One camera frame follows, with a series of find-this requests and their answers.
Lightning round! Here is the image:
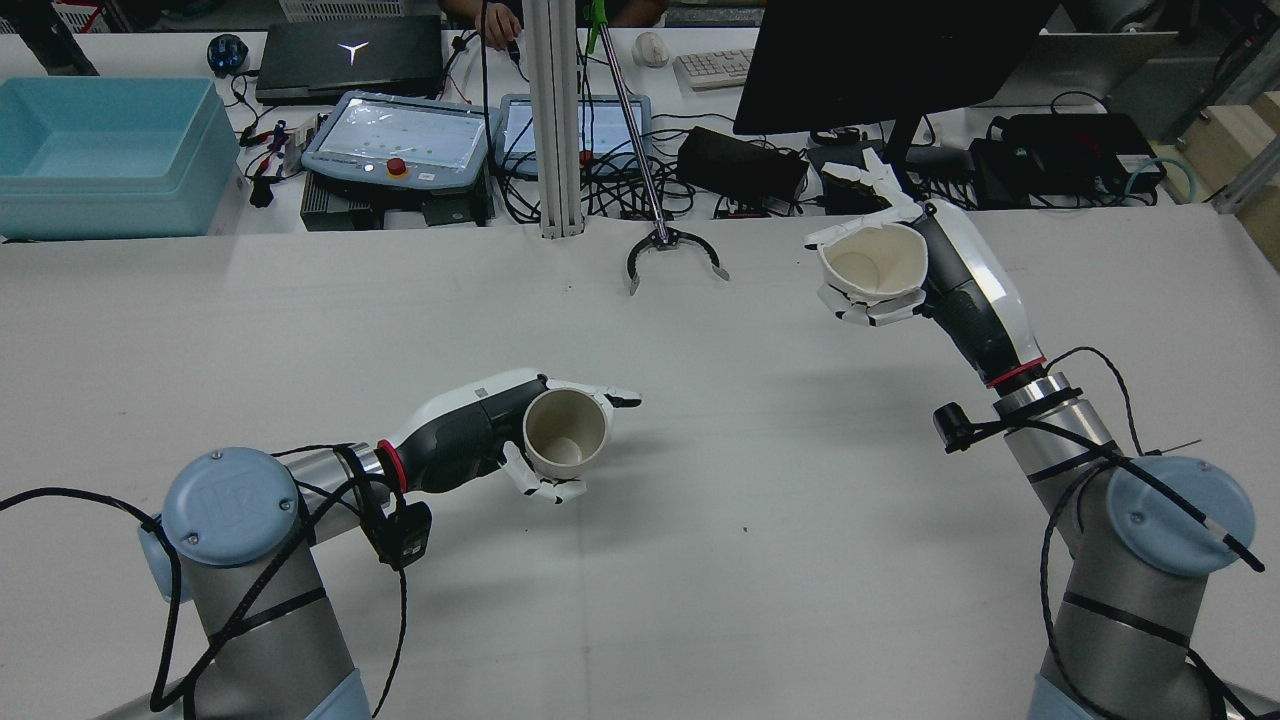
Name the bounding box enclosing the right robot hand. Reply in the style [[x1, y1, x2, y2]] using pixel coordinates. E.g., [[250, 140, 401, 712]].
[[803, 148, 1048, 389]]

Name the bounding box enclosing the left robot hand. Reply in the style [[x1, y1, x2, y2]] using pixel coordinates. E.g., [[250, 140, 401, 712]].
[[378, 368, 643, 504]]

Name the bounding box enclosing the white paper cup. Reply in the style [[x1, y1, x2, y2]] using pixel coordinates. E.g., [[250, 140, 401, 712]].
[[818, 222, 931, 306]]

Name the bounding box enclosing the beige ceramic cup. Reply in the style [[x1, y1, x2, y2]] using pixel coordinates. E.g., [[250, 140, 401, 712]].
[[523, 388, 611, 479]]

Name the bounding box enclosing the small dark power adapter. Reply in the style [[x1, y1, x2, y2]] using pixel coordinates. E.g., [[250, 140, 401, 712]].
[[905, 145, 973, 177]]

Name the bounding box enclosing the black electronics box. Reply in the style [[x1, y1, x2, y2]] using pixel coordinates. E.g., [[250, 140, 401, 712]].
[[970, 112, 1167, 209]]

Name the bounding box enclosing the black controller box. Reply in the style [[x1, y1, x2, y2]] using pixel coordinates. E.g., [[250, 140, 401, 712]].
[[300, 170, 496, 232]]

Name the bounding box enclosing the black monitor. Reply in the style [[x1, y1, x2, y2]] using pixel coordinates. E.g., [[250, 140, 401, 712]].
[[733, 0, 1063, 196]]

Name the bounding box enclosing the silver grey panel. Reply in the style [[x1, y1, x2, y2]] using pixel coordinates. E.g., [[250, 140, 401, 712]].
[[990, 30, 1181, 109]]

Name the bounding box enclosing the black power brick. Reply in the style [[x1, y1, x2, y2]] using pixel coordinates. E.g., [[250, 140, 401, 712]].
[[676, 126, 809, 204]]

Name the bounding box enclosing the reacher grabber tool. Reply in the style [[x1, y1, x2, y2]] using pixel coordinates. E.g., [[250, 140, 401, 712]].
[[586, 0, 729, 294]]

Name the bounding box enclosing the wooden box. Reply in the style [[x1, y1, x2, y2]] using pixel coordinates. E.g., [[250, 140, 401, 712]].
[[1180, 92, 1280, 271]]

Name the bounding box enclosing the teach pendant with red button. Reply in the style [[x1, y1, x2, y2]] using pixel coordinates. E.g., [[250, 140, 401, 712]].
[[301, 90, 491, 193]]

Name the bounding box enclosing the beige keyboard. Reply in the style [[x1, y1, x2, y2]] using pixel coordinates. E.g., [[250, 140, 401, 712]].
[[673, 47, 756, 92]]

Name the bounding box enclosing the grey teach pendant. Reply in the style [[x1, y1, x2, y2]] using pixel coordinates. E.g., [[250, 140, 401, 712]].
[[496, 93, 654, 181]]

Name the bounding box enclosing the black laptop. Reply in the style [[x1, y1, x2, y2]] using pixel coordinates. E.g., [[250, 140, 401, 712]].
[[254, 17, 447, 106]]

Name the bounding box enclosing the bystander hand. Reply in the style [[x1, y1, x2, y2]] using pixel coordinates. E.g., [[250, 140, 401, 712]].
[[478, 0, 525, 51]]

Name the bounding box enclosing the white plastic crate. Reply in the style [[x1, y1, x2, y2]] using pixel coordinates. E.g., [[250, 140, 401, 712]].
[[278, 0, 409, 23]]

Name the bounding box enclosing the light blue plastic bin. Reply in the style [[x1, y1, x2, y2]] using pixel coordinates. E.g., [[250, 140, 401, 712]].
[[0, 77, 241, 242]]

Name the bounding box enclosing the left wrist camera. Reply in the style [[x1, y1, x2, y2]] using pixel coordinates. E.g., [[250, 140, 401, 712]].
[[375, 500, 434, 571]]

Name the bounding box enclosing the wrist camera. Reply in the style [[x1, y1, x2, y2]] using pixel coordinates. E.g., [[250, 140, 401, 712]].
[[933, 402, 976, 454], [375, 500, 434, 571]]

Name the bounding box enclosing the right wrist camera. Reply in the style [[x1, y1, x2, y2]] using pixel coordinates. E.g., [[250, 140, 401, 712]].
[[933, 402, 976, 454]]

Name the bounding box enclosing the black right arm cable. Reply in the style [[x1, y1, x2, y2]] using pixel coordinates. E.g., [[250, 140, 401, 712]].
[[1038, 346, 1266, 720]]

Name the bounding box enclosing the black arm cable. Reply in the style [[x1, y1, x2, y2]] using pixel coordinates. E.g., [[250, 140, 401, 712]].
[[0, 440, 411, 716], [1038, 346, 1266, 720]]

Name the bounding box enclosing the aluminium frame beam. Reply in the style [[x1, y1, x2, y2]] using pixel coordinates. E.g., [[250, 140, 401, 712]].
[[1213, 150, 1280, 216]]

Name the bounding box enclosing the aluminium post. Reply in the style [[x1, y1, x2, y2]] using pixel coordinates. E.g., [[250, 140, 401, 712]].
[[524, 0, 584, 239]]

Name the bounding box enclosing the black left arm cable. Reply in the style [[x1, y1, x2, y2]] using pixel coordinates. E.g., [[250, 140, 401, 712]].
[[0, 440, 411, 716]]

